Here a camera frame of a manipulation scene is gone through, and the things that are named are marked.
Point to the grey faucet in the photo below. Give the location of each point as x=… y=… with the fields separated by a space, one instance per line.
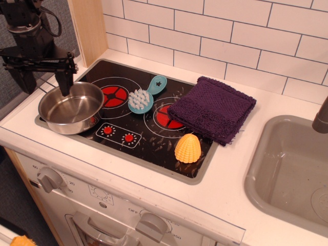
x=320 y=123

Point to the grey right oven dial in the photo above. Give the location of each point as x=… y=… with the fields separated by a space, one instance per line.
x=152 y=226

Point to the metal pot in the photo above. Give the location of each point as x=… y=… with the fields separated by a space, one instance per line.
x=80 y=111

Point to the orange fuzzy object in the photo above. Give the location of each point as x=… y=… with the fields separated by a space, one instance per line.
x=22 y=241

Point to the grey oven dial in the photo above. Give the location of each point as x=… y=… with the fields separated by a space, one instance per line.
x=49 y=179
x=152 y=226

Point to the red right stove knob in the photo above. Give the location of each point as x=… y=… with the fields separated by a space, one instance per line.
x=129 y=138

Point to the purple folded cloth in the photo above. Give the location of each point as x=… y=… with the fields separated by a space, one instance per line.
x=213 y=109

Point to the grey left oven dial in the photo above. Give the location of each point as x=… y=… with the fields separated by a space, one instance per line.
x=49 y=179

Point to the red stove knob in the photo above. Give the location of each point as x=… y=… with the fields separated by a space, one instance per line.
x=129 y=138
x=108 y=130

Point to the grey sink basin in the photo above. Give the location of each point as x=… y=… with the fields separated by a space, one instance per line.
x=287 y=178

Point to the blue dish brush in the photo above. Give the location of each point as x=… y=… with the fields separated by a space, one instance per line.
x=141 y=101

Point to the red left stove knob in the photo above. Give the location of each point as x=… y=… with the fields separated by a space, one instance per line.
x=108 y=130

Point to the black toy stovetop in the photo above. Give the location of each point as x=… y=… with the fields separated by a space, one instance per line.
x=155 y=135

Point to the yellow toy corn piece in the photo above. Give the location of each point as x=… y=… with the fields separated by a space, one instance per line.
x=188 y=149

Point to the white toy oven front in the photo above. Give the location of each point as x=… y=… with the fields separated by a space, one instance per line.
x=85 y=214

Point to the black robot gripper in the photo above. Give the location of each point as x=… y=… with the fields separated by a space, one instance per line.
x=35 y=50

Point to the wooden post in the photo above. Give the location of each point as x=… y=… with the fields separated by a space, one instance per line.
x=89 y=25

